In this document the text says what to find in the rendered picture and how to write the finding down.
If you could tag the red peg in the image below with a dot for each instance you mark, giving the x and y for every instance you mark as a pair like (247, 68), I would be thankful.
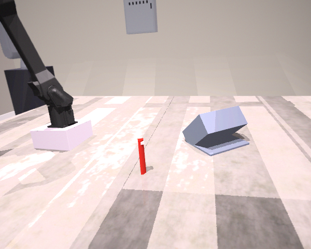
(140, 143)

